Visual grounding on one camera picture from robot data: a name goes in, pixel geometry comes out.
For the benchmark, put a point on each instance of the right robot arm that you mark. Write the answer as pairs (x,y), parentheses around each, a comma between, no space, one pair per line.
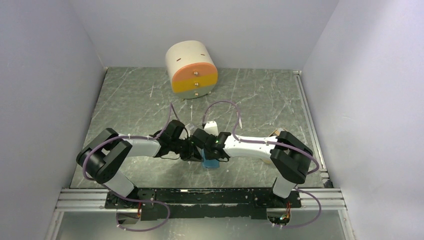
(288,154)

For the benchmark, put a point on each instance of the aluminium frame rail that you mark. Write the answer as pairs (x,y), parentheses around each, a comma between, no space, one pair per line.
(80,215)

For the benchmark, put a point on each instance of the beige card tray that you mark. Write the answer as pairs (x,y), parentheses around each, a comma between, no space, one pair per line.
(273,137)

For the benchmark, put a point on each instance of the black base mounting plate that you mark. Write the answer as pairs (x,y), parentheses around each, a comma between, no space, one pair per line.
(178,203)

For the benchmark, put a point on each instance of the round cream drawer cabinet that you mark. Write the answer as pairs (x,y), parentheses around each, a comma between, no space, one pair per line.
(191,70)

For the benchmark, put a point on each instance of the right side aluminium rail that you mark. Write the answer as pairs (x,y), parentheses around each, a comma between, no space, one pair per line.
(323,172)

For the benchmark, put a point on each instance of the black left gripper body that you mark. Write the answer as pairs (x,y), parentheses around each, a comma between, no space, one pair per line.
(184,147)

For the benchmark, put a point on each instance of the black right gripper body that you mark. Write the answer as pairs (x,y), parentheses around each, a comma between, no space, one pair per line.
(207,155)

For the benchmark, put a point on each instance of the blue leather card holder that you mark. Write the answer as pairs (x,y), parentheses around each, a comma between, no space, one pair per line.
(209,163)

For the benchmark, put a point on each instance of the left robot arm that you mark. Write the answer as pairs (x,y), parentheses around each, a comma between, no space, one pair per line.
(102,158)

